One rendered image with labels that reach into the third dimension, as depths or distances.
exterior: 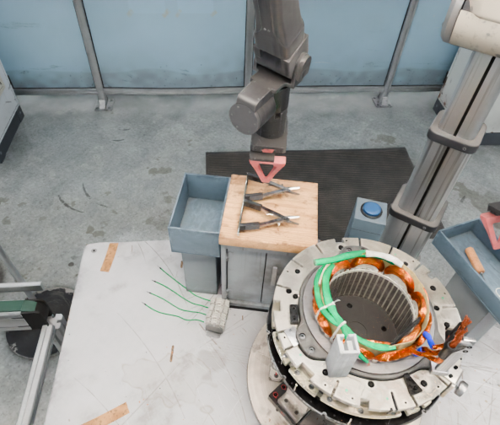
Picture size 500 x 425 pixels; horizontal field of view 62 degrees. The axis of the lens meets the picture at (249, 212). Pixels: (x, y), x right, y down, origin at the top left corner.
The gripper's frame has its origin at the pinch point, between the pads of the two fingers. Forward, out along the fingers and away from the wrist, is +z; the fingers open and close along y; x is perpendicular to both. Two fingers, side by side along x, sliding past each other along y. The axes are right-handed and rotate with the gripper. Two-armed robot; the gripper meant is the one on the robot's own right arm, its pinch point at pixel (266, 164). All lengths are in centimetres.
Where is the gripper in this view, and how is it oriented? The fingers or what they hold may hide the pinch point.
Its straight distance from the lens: 87.3
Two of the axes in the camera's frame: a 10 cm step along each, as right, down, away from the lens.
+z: -0.4, 6.6, 7.5
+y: -0.8, 7.5, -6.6
